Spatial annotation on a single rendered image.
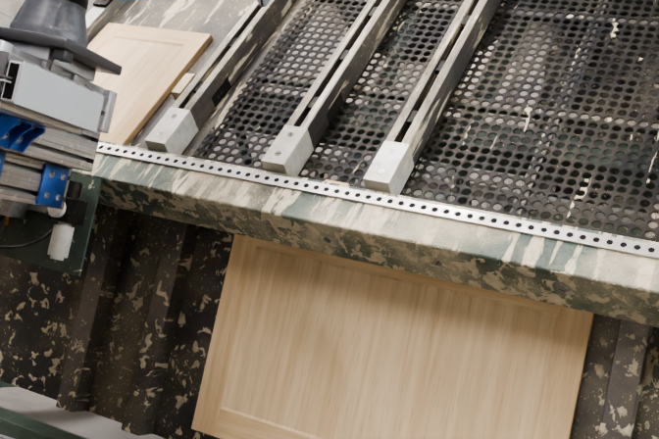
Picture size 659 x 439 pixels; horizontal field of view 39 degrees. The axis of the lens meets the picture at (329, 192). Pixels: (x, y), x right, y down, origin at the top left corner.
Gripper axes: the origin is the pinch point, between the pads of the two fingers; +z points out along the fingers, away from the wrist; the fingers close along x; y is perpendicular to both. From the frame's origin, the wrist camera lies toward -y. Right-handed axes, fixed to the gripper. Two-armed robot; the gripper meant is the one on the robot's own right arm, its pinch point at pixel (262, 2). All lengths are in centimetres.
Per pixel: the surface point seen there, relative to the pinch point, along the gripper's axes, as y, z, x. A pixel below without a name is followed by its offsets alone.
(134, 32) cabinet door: 27, 20, 50
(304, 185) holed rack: -31, 32, -24
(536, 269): -47, 32, -78
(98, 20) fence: 31, 20, 65
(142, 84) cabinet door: 6.1, 28.6, 36.2
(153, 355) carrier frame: -33, 86, 12
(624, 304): -48, 35, -94
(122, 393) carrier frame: -32, 101, 22
